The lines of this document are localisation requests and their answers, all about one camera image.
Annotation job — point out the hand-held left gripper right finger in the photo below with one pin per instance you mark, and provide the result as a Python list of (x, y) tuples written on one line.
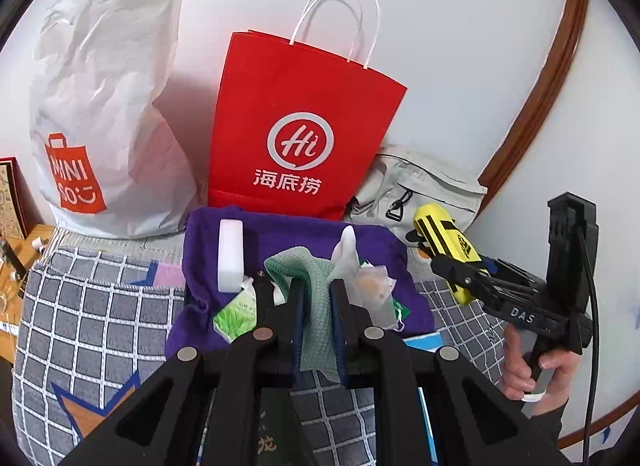
[(339, 336)]

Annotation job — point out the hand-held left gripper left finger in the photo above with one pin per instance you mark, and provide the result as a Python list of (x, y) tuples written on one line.
[(298, 326)]

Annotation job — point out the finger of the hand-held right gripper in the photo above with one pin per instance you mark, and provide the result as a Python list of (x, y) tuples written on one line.
[(462, 273), (502, 271)]

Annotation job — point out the green mesh cloth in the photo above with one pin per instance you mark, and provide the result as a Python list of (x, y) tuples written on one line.
[(317, 296)]

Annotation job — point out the translucent plastic bag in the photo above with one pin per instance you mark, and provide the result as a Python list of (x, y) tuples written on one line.
[(372, 296)]

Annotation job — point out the light green tissue packet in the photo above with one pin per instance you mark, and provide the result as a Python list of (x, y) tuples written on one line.
[(234, 318)]

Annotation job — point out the green snack packet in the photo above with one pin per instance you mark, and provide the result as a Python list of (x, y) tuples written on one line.
[(401, 310)]

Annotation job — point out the white sponge block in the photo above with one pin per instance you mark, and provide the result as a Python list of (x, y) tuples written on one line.
[(230, 256)]

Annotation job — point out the person's right forearm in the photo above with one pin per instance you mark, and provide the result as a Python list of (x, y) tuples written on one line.
[(550, 408)]

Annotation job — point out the person's right hand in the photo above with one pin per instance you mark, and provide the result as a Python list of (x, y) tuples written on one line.
[(515, 366)]

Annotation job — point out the blue cardboard box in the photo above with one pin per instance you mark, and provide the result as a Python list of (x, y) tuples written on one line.
[(425, 341)]

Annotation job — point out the grey waist bag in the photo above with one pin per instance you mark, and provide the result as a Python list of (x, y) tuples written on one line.
[(430, 185)]

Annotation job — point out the purple towel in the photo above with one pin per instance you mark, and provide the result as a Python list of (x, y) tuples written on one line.
[(200, 256)]

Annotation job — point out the dark green tin box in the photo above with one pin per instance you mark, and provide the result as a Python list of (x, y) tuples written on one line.
[(275, 446)]

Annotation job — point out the printed bed sheet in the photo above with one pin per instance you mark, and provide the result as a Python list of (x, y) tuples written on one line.
[(160, 273)]

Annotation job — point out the red paper bag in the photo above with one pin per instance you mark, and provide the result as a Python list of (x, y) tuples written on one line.
[(300, 120)]

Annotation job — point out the grey checked blanket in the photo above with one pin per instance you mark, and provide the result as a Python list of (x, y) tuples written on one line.
[(90, 316)]

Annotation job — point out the brown star marker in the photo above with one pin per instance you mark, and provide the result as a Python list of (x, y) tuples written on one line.
[(85, 416)]

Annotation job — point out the white plastic shopping bag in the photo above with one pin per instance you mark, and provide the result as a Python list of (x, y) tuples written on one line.
[(110, 95)]

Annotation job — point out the brown wooden door frame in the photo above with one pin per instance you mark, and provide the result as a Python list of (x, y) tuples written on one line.
[(545, 70)]

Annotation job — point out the patterned picture frame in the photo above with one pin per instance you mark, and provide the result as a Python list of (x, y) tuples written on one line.
[(12, 196)]

